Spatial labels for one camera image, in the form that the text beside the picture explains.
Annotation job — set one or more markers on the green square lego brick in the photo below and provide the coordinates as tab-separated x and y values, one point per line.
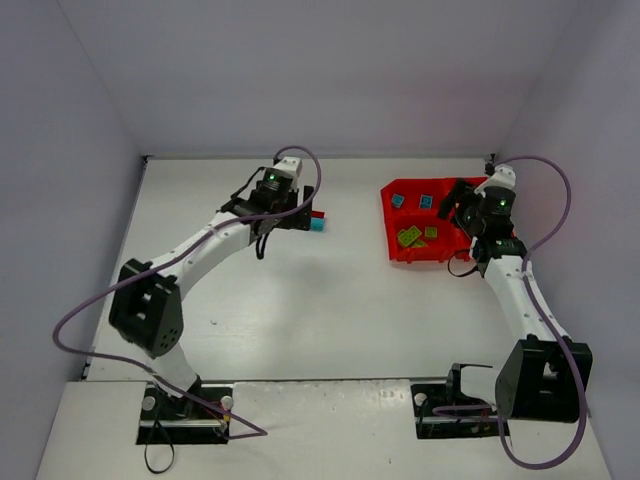
419	244
431	232

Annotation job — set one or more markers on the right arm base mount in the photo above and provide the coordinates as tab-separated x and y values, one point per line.
460	405

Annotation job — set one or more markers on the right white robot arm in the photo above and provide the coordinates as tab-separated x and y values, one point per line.
540	377

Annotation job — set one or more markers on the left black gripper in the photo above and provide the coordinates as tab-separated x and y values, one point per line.
304	211

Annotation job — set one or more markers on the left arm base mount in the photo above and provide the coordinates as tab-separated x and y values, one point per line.
165	420

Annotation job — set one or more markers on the blue oval lego brick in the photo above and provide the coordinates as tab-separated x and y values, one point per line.
425	202

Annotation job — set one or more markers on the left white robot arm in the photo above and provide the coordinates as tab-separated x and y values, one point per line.
148	312

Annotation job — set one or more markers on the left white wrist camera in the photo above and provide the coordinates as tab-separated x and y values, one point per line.
290	165

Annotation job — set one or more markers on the blue long lego brick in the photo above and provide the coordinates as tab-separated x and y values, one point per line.
317	224

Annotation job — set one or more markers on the green long lego brick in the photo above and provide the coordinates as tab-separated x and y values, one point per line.
407	237

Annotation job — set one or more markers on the red compartment tray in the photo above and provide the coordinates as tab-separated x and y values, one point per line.
451	241

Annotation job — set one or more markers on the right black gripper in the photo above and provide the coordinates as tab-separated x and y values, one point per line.
460	201

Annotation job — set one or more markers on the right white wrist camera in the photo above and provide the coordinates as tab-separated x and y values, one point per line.
503	176

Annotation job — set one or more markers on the blue small lego brick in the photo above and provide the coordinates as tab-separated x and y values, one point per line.
397	200

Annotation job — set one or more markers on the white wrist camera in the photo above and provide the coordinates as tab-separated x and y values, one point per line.
503	176
290	165

